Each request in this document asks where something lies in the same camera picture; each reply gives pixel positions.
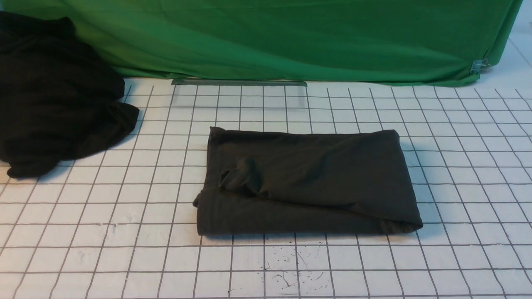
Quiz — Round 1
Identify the gray long-sleeve top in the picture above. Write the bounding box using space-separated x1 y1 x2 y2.
192 127 424 236

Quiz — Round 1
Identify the blue binder clip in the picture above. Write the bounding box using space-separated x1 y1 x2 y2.
470 59 491 74

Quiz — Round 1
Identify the black cloth pile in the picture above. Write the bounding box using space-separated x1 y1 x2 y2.
0 11 140 179

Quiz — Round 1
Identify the green backdrop cloth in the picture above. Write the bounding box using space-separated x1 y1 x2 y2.
0 0 524 86

